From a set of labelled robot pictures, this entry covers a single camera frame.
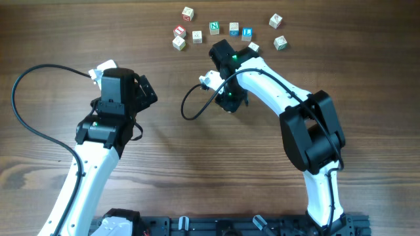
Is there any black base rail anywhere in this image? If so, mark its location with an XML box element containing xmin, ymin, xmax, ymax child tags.
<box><xmin>140</xmin><ymin>214</ymin><xmax>372</xmax><ymax>236</ymax></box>

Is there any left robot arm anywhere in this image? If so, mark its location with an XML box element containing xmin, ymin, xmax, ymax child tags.
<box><xmin>40</xmin><ymin>68</ymin><xmax>158</xmax><ymax>235</ymax></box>

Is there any plain S wooden block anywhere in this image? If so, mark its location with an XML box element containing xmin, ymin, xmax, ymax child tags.
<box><xmin>248</xmin><ymin>42</ymin><xmax>259</xmax><ymax>52</ymax></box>

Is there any far right top block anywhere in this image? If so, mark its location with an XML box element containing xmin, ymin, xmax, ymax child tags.
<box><xmin>269</xmin><ymin>13</ymin><xmax>283</xmax><ymax>29</ymax></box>

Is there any blue-sided C block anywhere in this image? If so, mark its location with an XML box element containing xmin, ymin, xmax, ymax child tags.
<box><xmin>229</xmin><ymin>22</ymin><xmax>240</xmax><ymax>37</ymax></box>

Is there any red I letter block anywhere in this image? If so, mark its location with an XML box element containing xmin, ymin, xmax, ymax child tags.
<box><xmin>173</xmin><ymin>25</ymin><xmax>186</xmax><ymax>38</ymax></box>

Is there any plain block yellow side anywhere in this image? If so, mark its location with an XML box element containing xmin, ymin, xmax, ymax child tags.
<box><xmin>173</xmin><ymin>36</ymin><xmax>186</xmax><ymax>51</ymax></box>

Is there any top red-edged wooden block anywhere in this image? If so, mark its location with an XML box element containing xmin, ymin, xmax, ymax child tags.
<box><xmin>182</xmin><ymin>7</ymin><xmax>194</xmax><ymax>22</ymax></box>

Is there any M letter wooden block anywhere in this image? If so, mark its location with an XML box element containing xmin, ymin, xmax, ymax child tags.
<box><xmin>192</xmin><ymin>31</ymin><xmax>203</xmax><ymax>44</ymax></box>

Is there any blue L letter block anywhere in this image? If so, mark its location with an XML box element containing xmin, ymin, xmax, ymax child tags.
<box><xmin>241</xmin><ymin>28</ymin><xmax>253</xmax><ymax>41</ymax></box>

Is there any left camera cable black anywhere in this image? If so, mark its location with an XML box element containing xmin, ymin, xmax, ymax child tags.
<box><xmin>1</xmin><ymin>68</ymin><xmax>98</xmax><ymax>235</ymax></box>

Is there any green N letter block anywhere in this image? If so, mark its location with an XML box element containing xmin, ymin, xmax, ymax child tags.
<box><xmin>209</xmin><ymin>21</ymin><xmax>220</xmax><ymax>35</ymax></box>

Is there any green-sided right block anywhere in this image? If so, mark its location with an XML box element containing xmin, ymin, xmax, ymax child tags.
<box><xmin>274</xmin><ymin>35</ymin><xmax>288</xmax><ymax>50</ymax></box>

